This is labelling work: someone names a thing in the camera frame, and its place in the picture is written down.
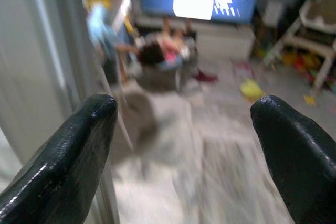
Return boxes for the grey toy basket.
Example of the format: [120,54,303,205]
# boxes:
[135,37,199,91]

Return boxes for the child with dark hair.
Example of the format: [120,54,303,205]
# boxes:
[115,16,196,66]

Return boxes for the red cloth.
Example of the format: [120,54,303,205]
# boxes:
[193,69,219,83]

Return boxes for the white high chair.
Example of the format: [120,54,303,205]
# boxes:
[263,0,336,95]

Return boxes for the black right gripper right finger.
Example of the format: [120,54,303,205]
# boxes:
[249,94,336,224]

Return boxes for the white door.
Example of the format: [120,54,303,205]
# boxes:
[0,0,121,224]

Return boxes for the yellow toy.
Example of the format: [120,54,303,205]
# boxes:
[240,79,264,102]

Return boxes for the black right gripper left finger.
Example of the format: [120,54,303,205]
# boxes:
[0,94,118,224]

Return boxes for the white television cabinet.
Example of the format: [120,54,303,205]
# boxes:
[136,15,257,59]

